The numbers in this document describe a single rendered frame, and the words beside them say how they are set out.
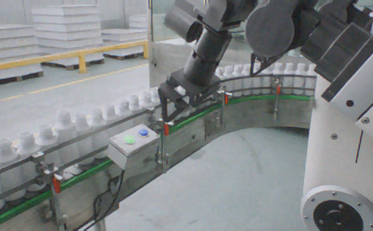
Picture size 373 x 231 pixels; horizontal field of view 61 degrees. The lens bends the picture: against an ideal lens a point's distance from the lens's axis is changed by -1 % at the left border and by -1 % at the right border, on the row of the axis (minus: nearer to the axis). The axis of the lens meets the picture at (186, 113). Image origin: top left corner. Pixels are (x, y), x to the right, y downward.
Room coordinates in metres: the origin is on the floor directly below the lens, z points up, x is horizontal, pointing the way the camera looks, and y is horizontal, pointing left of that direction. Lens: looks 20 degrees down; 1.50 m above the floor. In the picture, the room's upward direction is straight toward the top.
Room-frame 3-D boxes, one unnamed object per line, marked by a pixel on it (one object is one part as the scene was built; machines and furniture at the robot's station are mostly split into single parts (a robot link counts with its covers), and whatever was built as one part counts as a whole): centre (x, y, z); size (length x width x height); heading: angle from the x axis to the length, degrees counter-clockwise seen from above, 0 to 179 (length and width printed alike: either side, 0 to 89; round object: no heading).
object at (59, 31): (7.62, 2.75, 0.67); 1.23 x 1.04 x 1.35; 56
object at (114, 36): (8.79, 1.81, 0.33); 1.23 x 1.04 x 0.66; 54
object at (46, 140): (0.82, 0.40, 1.08); 0.06 x 0.06 x 0.17
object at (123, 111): (1.06, 0.22, 1.08); 0.06 x 0.06 x 0.17
